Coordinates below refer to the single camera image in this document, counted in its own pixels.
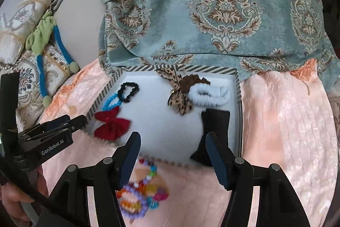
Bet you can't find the green and blue plush toy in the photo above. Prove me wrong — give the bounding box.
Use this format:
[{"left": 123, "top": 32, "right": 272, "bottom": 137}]
[{"left": 25, "top": 11, "right": 80, "bottom": 108}]

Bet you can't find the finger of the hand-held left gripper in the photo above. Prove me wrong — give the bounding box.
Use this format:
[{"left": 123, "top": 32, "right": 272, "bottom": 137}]
[
  {"left": 27, "top": 114, "right": 88, "bottom": 141},
  {"left": 18, "top": 114, "right": 71, "bottom": 138}
]

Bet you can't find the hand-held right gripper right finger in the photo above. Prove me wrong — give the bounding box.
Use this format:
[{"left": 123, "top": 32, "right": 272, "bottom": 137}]
[{"left": 205, "top": 132, "right": 311, "bottom": 227}]

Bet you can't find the person's left hand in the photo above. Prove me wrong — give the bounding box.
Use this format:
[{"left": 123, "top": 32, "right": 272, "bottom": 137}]
[{"left": 0, "top": 164, "right": 50, "bottom": 221}]

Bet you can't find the embroidered cream cushion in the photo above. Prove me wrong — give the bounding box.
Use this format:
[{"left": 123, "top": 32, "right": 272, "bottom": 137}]
[
  {"left": 0, "top": 0, "right": 57, "bottom": 66},
  {"left": 10, "top": 43, "right": 78, "bottom": 111}
]

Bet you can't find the black fabric hair bow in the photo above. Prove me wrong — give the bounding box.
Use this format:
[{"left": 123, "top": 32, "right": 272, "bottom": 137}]
[{"left": 189, "top": 108, "right": 231, "bottom": 166}]

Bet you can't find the multicolour bead bracelet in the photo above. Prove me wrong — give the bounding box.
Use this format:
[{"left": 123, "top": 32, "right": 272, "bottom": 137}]
[{"left": 137, "top": 158, "right": 171, "bottom": 209}]

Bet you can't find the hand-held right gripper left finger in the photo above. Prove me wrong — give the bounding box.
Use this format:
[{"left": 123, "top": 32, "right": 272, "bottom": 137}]
[{"left": 46, "top": 131, "right": 142, "bottom": 227}]

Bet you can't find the plain cream pillow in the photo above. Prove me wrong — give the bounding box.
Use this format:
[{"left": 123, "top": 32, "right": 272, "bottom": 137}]
[{"left": 54, "top": 0, "right": 107, "bottom": 68}]

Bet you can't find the orange bead bracelet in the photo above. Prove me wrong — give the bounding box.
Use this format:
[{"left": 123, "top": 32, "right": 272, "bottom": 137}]
[{"left": 116, "top": 188, "right": 144, "bottom": 213}]

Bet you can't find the leopard print hair bow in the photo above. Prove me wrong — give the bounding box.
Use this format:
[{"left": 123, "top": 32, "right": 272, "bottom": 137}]
[{"left": 157, "top": 67, "right": 194, "bottom": 116}]

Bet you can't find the black scrunchie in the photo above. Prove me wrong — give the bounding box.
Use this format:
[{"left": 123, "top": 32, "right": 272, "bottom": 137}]
[{"left": 117, "top": 81, "right": 140, "bottom": 103}]

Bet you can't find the pink quilted bedspread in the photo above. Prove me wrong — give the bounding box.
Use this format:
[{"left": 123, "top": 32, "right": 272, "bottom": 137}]
[{"left": 40, "top": 58, "right": 338, "bottom": 227}]

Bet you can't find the brown scrunchie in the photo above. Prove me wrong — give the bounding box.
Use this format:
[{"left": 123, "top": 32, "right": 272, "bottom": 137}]
[{"left": 177, "top": 75, "right": 210, "bottom": 94}]

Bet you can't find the blue bead bracelet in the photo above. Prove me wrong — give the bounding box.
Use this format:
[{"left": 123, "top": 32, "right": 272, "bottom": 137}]
[{"left": 102, "top": 92, "right": 123, "bottom": 112}]

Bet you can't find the red fabric hair bow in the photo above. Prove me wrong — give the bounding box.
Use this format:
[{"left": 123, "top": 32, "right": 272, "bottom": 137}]
[{"left": 93, "top": 106, "right": 131, "bottom": 141}]

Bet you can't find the pale blue fluffy scrunchie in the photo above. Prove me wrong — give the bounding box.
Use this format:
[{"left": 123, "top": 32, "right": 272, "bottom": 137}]
[{"left": 188, "top": 83, "right": 232, "bottom": 107}]

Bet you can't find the striped shallow cardboard box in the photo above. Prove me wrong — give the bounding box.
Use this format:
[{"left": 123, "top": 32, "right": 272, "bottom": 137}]
[{"left": 84, "top": 65, "right": 244, "bottom": 168}]

